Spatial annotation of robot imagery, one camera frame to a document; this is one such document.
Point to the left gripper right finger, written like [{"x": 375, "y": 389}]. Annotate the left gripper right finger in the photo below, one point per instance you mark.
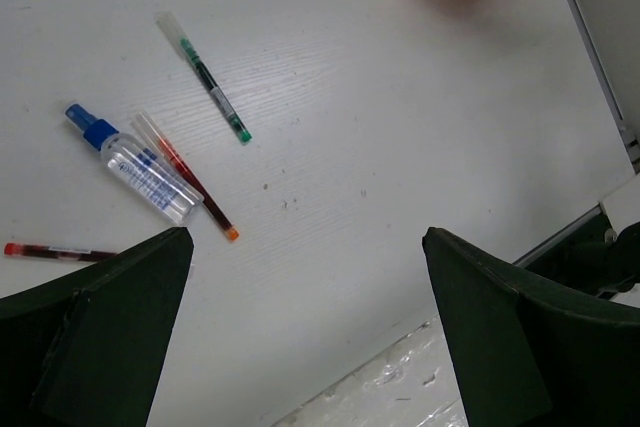
[{"x": 528, "y": 351}]

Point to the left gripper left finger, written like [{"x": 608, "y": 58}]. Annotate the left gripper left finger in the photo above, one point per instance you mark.
[{"x": 88, "y": 348}]

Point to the black metal base rail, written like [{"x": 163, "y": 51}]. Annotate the black metal base rail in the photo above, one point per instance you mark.
[{"x": 589, "y": 256}]

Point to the right side aluminium rail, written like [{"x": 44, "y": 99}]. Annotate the right side aluminium rail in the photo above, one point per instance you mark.
[{"x": 610, "y": 32}]

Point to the green pen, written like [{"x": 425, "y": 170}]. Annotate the green pen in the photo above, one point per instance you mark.
[{"x": 181, "y": 43}]

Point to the orange red pen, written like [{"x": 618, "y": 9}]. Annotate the orange red pen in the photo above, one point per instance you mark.
[{"x": 160, "y": 144}]

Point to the dark red pen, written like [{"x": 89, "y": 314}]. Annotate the dark red pen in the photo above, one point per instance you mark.
[{"x": 56, "y": 253}]

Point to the blue capped spray bottle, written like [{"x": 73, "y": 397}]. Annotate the blue capped spray bottle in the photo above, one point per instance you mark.
[{"x": 136, "y": 166}]

